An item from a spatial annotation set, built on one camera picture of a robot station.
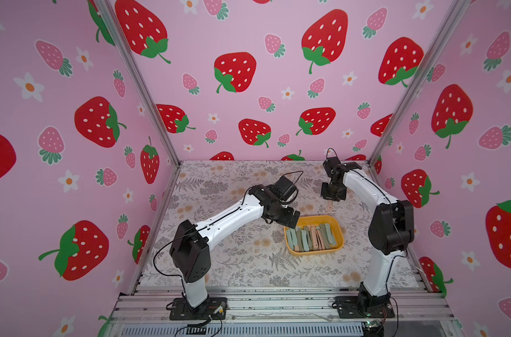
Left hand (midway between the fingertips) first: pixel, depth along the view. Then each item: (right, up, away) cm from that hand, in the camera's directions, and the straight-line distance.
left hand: (289, 219), depth 81 cm
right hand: (+24, +7, +12) cm, 28 cm away
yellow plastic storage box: (+12, -8, +9) cm, 17 cm away
